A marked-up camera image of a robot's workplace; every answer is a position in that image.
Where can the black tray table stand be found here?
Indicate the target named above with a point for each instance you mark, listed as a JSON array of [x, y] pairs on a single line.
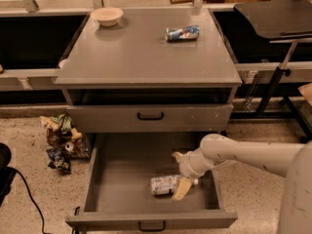
[[272, 40]]

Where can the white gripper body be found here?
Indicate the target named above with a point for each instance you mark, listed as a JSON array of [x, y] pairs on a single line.
[[187, 168]]

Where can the wooden stick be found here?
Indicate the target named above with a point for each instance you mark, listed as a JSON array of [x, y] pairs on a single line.
[[180, 1]]

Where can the green striped snack bag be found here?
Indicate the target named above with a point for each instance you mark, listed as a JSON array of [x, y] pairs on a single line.
[[61, 123]]

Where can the blue soda can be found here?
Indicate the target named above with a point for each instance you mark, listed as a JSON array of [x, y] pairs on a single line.
[[187, 33]]

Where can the grey drawer cabinet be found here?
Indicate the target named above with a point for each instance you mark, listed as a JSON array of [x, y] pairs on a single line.
[[131, 63]]

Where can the black device on floor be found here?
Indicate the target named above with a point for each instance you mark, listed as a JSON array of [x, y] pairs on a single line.
[[7, 173]]

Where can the white bowl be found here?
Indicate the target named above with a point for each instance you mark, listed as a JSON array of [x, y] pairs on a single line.
[[107, 16]]

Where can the open grey middle drawer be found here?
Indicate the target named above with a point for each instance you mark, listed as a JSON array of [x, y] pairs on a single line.
[[118, 195]]

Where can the closed grey top drawer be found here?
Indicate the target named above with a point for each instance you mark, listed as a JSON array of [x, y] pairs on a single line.
[[150, 118]]

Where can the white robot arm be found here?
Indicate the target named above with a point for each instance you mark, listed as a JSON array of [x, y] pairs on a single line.
[[293, 161]]

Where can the blue chip bag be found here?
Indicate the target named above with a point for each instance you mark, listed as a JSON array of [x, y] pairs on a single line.
[[58, 160]]

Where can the blue label plastic bottle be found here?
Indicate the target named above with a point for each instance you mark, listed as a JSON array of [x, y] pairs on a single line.
[[163, 185]]

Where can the brown snack bag pile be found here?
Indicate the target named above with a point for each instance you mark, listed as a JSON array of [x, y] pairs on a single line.
[[72, 144]]

